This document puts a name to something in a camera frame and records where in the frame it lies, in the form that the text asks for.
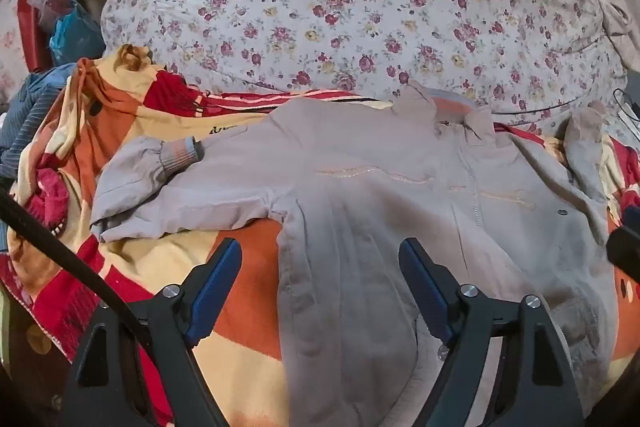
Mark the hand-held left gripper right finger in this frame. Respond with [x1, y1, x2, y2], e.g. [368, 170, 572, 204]
[398, 237, 586, 427]

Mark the blue plastic bag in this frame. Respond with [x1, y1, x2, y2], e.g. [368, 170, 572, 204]
[48, 0, 106, 66]

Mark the blue striped cloth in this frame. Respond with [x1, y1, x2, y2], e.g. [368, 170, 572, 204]
[0, 63, 78, 253]

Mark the grey zip jacket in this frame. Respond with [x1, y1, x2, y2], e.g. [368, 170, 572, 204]
[90, 82, 618, 427]

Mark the orange red printed blanket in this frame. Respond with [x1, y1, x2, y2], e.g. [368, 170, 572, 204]
[7, 44, 640, 427]

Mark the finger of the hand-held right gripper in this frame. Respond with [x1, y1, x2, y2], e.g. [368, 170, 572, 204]
[606, 206, 640, 284]

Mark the thin black cable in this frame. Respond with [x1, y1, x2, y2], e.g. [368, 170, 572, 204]
[612, 88, 640, 135]

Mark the floral quilt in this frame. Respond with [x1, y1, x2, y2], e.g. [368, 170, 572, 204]
[100, 0, 628, 132]

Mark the thick black cable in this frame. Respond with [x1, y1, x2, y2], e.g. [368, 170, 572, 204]
[0, 187, 176, 427]

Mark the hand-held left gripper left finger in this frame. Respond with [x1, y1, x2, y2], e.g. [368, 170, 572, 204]
[62, 238, 243, 427]

